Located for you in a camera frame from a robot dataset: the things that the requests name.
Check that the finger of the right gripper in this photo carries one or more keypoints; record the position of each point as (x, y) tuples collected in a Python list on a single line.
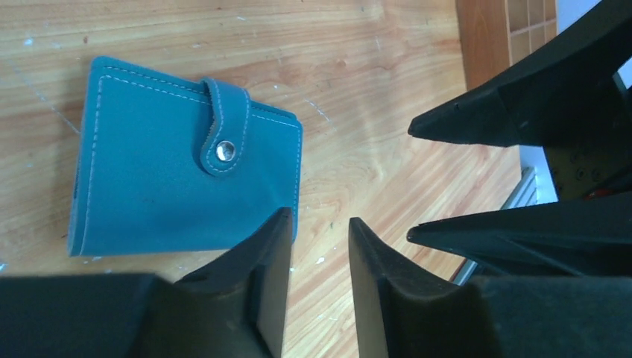
[(537, 99), (574, 238)]

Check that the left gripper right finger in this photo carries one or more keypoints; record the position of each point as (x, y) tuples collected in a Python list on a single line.
[(402, 310)]

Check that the wooden compartment organizer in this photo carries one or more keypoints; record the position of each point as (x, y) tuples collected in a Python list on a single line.
[(496, 34)]

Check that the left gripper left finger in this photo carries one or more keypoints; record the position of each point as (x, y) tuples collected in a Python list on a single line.
[(232, 307)]

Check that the blue card holder wallet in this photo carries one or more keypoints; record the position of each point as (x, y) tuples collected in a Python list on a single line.
[(166, 164)]

